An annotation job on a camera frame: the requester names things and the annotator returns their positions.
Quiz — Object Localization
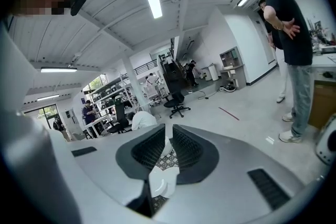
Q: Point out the wooden cabinet with white top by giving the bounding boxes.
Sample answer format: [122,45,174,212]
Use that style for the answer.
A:
[307,52,336,129]

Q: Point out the black head-worn camera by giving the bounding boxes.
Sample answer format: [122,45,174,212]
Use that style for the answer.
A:
[70,0,89,17]

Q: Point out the grey wall cabinet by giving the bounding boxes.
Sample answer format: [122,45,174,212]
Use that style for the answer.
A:
[219,46,247,90]

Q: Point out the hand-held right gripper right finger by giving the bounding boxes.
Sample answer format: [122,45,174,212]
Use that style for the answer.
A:
[154,124,326,224]

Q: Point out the white plate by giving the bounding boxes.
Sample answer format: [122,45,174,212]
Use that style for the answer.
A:
[148,166,181,199]
[163,136,173,157]

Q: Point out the white round device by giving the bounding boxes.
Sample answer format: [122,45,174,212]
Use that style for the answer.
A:
[314,116,336,166]

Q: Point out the white bin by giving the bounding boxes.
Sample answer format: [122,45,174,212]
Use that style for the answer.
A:
[207,65,220,81]

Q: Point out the white shelving unit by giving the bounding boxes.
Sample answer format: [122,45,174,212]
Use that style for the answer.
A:
[89,73,137,116]

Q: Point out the black mesh office chair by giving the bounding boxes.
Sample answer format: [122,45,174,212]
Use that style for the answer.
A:
[108,97,129,134]

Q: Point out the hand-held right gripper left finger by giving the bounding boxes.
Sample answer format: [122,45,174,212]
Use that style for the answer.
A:
[67,123,166,224]

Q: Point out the straight red floor tape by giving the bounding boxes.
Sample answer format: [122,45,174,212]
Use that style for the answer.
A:
[218,106,240,121]

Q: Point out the white desk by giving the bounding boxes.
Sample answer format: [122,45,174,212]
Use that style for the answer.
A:
[83,114,113,138]

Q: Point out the glass lattice side table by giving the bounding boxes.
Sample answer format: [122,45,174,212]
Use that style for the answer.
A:
[151,151,182,216]

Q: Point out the coiled hose bundle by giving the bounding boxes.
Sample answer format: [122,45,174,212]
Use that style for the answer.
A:
[219,83,237,92]

